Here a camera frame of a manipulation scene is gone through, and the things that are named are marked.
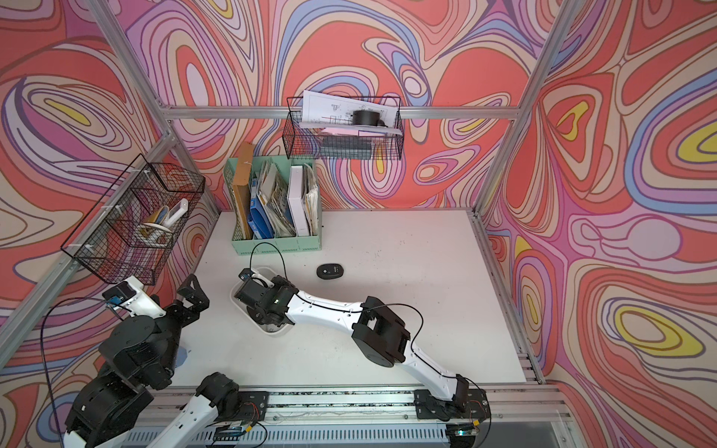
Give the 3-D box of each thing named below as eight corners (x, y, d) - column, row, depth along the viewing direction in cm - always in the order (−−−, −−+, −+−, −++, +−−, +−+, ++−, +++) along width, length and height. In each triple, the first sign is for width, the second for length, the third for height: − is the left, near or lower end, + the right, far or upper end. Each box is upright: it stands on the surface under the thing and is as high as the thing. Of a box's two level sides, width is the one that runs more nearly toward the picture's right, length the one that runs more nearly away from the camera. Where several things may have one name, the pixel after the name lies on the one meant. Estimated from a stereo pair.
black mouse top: (317, 279, 100) (316, 275, 98) (318, 267, 104) (317, 263, 102) (343, 279, 100) (343, 275, 98) (344, 267, 104) (343, 263, 102)
